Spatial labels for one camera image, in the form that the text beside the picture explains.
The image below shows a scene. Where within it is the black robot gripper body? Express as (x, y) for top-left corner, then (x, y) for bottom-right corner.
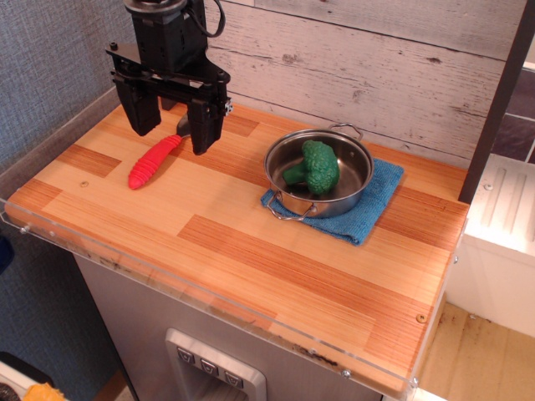
(106, 1), (232, 116)

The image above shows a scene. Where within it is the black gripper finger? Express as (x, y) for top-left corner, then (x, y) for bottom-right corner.
(187, 98), (226, 155)
(114, 77), (161, 136)

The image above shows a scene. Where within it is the green toy broccoli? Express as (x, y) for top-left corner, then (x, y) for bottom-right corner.
(283, 140), (340, 195)

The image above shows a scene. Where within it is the blue folded cloth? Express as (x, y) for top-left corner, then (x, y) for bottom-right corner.
(260, 157), (405, 247)

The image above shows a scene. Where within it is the grey toy fridge cabinet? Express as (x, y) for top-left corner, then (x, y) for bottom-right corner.
(75, 256), (382, 400)

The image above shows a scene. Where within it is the clear acrylic table guard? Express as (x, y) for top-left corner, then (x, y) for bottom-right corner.
(6, 188), (468, 400)

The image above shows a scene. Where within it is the silver dispenser panel with buttons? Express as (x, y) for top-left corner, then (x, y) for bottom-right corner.
(166, 328), (268, 400)

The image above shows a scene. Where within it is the yellow object at corner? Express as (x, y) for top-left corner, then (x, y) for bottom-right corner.
(22, 383), (65, 401)

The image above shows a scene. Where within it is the white toy sink unit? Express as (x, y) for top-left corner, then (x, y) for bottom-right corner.
(443, 61), (535, 335)

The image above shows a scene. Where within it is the dark grey left post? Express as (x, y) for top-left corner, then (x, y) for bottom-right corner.
(160, 97), (177, 111)

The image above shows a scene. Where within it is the dark grey post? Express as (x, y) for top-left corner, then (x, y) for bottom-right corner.
(160, 97), (177, 111)
(458, 0), (534, 204)

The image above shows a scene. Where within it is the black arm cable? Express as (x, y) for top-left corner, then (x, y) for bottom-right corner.
(183, 0), (227, 38)

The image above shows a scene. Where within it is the red handled metal spoon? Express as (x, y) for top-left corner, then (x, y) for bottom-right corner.
(128, 114), (191, 190)

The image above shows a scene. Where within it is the steel pot with handles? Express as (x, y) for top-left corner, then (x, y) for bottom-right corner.
(264, 123), (375, 221)

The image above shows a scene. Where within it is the dark grey right post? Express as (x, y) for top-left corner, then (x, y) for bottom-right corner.
(458, 0), (534, 204)

